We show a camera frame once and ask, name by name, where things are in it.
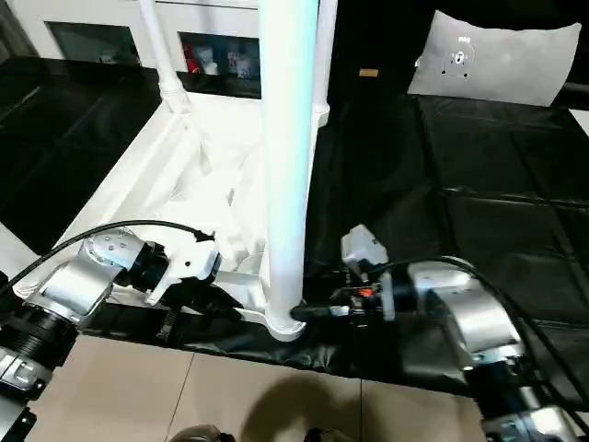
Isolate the black sofa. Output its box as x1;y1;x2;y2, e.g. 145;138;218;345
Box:
333;0;589;110

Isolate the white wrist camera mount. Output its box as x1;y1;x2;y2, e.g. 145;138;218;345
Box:
341;224;397;322
146;246;223;305

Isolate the red bottle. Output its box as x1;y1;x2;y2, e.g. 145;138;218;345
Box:
182;41;200;74

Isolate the white plastic table leg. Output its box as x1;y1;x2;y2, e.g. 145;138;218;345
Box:
256;0;322;331
136;0;193;115
315;0;341;116
0;220;41;280

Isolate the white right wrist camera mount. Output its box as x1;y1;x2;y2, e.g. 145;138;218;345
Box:
341;224;397;322

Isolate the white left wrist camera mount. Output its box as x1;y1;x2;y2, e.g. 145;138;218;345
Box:
146;246;223;305

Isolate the white plastic table top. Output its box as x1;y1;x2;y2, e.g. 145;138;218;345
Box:
13;85;330;343

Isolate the grey printed cushion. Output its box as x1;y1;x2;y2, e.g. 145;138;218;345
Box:
407;9;583;109

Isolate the white flat board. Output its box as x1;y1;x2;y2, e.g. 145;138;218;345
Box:
569;108;589;137

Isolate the white cabinet with glass doors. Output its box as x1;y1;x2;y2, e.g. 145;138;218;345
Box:
13;0;264;77

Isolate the brown curtain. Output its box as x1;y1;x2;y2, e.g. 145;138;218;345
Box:
0;0;36;61

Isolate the dark brown shoe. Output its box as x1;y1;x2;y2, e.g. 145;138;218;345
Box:
176;425;231;442
305;427;342;442

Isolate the black work mat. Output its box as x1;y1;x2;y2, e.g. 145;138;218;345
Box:
0;54;589;409

